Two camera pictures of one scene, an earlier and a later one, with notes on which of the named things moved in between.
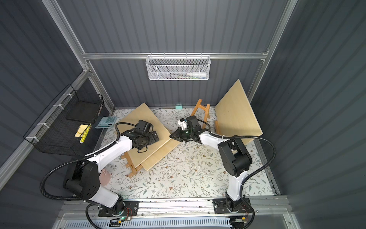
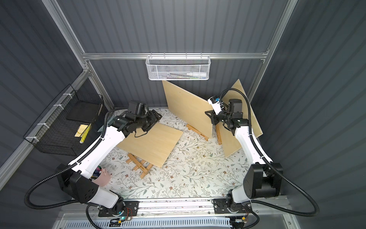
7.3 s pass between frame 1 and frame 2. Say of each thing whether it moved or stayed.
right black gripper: moved
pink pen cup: stayed
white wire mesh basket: stayed
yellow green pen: stayed
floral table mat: stayed
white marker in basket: stayed
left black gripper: moved
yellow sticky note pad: stayed
